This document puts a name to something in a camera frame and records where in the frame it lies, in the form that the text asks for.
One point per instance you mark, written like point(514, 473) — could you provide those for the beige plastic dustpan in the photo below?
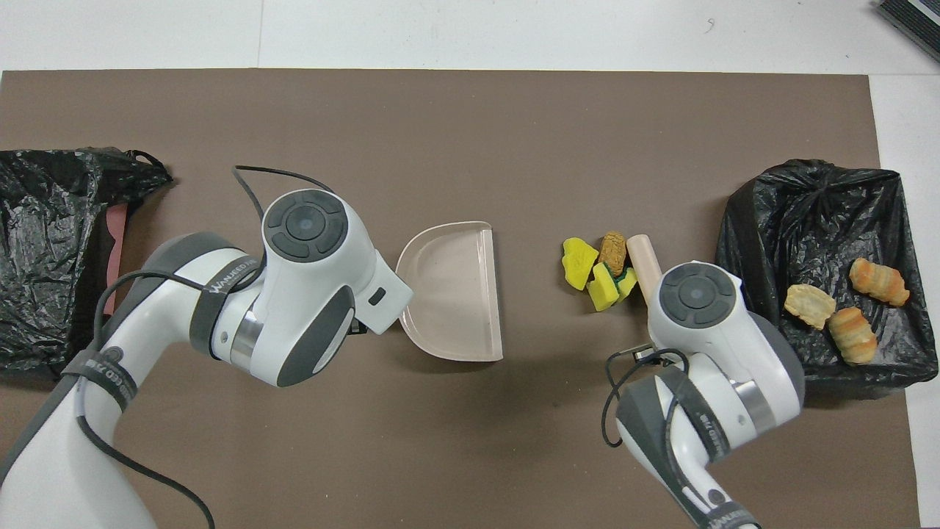
point(455, 294)

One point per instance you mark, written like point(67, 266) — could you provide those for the yellow sponge piece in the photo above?
point(604, 294)
point(579, 263)

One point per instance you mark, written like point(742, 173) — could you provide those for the brown bread roll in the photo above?
point(612, 250)

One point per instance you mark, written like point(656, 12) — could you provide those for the yellow sponge with green pad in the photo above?
point(628, 283)

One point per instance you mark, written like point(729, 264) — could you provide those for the beige hand brush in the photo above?
point(642, 257)

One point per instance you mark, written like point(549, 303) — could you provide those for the golden croissant piece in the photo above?
point(880, 283)
point(853, 334)
point(810, 305)

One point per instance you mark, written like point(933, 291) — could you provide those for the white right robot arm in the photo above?
point(698, 308)

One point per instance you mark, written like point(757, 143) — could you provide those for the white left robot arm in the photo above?
point(308, 294)

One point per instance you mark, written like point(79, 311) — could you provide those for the pink bin with black bag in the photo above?
point(51, 257)

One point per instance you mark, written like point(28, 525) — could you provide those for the bin lined with black bag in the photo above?
point(808, 220)

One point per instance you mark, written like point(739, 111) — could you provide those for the brown table mat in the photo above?
point(470, 132)

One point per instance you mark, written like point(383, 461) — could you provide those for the black ribbed panel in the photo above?
point(918, 22)

